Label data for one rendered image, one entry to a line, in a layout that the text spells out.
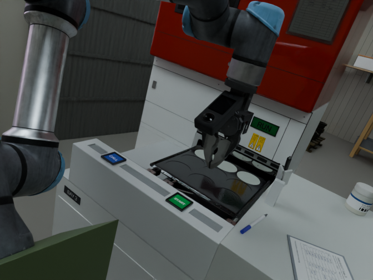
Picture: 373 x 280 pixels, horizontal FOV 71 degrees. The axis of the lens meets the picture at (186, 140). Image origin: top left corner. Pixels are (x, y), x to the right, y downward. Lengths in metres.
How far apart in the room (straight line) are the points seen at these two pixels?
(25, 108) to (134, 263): 0.52
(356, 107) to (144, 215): 7.07
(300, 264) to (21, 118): 0.70
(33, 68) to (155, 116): 0.88
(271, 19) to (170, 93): 0.91
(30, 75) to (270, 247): 0.68
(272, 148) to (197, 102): 0.41
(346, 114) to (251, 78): 7.08
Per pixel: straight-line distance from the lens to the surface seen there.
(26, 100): 0.68
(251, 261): 0.65
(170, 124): 1.40
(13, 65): 2.72
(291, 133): 1.16
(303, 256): 0.75
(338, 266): 0.79
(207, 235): 0.66
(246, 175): 1.15
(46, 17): 0.71
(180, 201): 0.73
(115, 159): 0.85
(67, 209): 1.04
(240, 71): 0.56
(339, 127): 7.66
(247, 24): 0.56
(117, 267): 0.94
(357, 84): 7.58
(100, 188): 0.86
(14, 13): 2.65
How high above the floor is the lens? 1.38
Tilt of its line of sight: 22 degrees down
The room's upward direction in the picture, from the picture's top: 16 degrees clockwise
